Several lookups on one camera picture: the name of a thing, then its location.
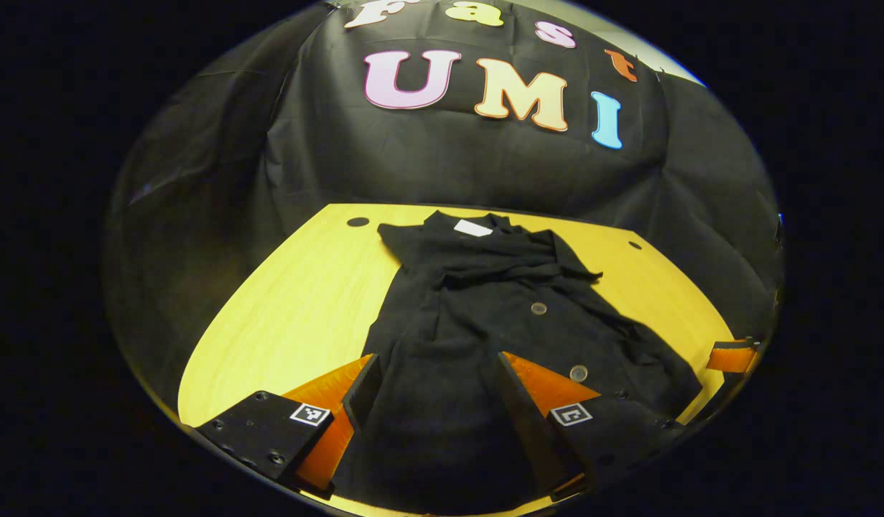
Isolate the black backdrop cloth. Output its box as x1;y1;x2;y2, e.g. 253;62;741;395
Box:
104;0;786;417

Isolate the black button shirt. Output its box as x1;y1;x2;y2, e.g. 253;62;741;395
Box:
330;210;703;514

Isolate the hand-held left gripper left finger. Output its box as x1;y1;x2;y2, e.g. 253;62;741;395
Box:
196;353;383;501

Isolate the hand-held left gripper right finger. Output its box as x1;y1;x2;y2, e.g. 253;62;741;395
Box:
496;351;687;503

